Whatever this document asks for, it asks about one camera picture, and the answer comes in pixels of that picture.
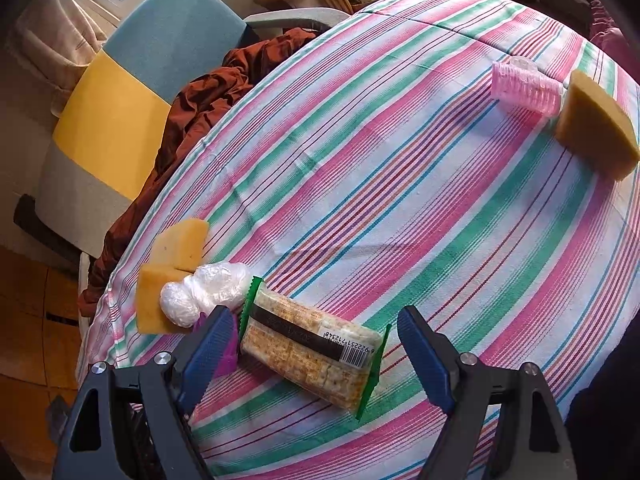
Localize striped pink curtain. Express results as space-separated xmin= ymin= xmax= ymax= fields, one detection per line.
xmin=6 ymin=0 xmax=107 ymax=116

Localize wooden wardrobe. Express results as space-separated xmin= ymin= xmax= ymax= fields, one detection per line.
xmin=1 ymin=248 xmax=80 ymax=478

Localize rust brown blanket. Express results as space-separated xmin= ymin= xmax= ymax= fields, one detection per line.
xmin=77 ymin=27 xmax=319 ymax=318

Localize tricolour upholstered headboard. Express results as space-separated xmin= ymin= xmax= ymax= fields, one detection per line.
xmin=35 ymin=0 xmax=250 ymax=257

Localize black rolled mat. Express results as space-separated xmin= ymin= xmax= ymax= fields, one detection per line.
xmin=13 ymin=194 xmax=81 ymax=266

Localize orange sponge wedge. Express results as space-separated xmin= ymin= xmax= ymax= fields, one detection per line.
xmin=554 ymin=70 xmax=639 ymax=181

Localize yellow sponge block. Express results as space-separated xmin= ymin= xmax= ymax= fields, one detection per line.
xmin=134 ymin=263 xmax=189 ymax=335
xmin=149 ymin=218 xmax=209 ymax=272

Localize white bed frame rail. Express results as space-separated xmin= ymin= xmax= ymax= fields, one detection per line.
xmin=242 ymin=8 xmax=349 ymax=41

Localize cracker packet green ends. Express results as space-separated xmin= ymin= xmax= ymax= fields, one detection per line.
xmin=239 ymin=276 xmax=392 ymax=419

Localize striped bed sheet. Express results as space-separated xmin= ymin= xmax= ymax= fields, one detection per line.
xmin=78 ymin=0 xmax=639 ymax=479

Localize pink hair roller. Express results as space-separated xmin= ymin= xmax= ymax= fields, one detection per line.
xmin=490 ymin=56 xmax=564 ymax=117

